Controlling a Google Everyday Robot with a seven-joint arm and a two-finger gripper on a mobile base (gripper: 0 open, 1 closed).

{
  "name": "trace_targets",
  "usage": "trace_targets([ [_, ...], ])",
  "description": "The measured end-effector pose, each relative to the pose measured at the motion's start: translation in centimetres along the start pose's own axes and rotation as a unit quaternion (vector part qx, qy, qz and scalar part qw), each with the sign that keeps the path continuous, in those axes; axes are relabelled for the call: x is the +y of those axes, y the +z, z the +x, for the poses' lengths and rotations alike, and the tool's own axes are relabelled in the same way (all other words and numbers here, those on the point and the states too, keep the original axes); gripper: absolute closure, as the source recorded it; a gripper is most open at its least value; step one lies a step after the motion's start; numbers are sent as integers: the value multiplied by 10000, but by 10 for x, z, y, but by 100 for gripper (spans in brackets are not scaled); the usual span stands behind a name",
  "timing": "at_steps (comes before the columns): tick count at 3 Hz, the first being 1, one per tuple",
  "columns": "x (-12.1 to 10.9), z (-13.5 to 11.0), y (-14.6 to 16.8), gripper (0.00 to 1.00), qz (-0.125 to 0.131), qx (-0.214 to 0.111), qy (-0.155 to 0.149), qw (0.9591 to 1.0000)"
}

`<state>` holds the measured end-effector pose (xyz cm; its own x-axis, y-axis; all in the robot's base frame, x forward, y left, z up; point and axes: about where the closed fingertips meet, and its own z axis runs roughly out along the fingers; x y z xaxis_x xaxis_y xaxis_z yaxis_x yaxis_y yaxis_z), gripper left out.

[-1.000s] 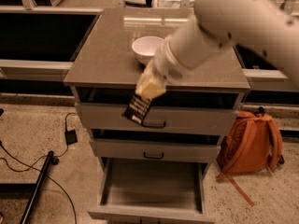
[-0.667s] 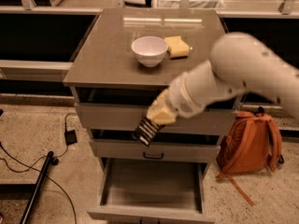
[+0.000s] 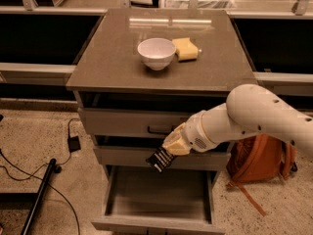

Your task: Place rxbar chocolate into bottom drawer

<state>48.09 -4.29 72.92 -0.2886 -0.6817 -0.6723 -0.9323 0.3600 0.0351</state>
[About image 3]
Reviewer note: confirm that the black pole on floor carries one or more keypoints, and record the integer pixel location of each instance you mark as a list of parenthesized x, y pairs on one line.
[(39, 197)]

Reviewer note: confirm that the orange backpack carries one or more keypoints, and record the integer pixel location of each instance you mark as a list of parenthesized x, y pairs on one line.
[(259, 158)]

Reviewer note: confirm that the black power adapter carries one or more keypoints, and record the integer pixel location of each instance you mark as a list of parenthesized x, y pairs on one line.
[(73, 144)]

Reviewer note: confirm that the middle grey drawer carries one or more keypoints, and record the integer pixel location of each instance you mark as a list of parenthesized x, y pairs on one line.
[(137, 157)]

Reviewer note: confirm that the white bowl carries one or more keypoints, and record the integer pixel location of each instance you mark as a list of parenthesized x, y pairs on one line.
[(156, 53)]

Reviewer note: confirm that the top grey drawer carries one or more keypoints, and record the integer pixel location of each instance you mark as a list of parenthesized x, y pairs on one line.
[(130, 123)]

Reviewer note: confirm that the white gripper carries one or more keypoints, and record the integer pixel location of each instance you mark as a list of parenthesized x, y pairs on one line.
[(193, 135)]

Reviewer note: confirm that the grey drawer cabinet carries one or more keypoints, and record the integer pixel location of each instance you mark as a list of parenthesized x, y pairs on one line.
[(110, 74)]

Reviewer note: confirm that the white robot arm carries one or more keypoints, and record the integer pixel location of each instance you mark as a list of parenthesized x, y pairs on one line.
[(249, 110)]

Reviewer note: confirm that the yellow sponge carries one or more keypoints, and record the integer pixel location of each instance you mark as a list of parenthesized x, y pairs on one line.
[(185, 49)]

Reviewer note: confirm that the bottom grey drawer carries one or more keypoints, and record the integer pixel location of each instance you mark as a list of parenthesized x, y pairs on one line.
[(175, 202)]

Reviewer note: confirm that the grey drawer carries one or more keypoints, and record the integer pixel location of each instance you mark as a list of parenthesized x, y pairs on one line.
[(130, 123), (137, 157), (175, 202)]

